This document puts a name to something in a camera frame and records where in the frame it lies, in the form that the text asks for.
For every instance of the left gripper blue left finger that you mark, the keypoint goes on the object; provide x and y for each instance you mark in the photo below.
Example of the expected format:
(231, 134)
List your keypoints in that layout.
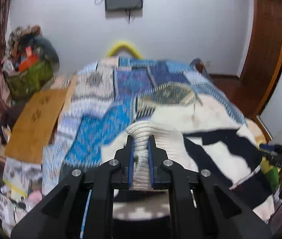
(101, 182)

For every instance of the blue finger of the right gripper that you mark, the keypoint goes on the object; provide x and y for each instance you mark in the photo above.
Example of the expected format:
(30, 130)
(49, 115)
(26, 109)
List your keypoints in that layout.
(268, 148)

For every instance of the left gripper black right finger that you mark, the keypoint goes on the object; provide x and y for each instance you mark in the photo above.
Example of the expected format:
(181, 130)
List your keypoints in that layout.
(166, 174)

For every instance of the white and navy knit sweater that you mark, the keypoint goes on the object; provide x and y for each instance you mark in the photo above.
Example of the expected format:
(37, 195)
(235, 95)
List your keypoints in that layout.
(200, 137)

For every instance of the pile of clothes and boxes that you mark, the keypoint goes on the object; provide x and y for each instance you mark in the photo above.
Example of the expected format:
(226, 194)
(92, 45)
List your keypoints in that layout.
(25, 47)

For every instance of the blue patchwork bed quilt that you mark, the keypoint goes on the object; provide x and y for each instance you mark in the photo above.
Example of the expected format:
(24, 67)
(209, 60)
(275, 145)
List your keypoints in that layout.
(113, 94)

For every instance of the brown wooden door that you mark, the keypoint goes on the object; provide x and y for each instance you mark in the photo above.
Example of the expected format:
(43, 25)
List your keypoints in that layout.
(263, 64)

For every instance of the wooden lap table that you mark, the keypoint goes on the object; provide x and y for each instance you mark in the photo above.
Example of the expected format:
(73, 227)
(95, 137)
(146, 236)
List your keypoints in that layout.
(33, 129)

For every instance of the yellow curved tube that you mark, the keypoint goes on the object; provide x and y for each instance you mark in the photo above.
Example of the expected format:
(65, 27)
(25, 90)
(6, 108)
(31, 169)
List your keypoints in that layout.
(123, 45)

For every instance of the green fabric storage basket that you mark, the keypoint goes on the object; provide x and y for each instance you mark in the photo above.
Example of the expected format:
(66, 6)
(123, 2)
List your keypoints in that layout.
(24, 85)

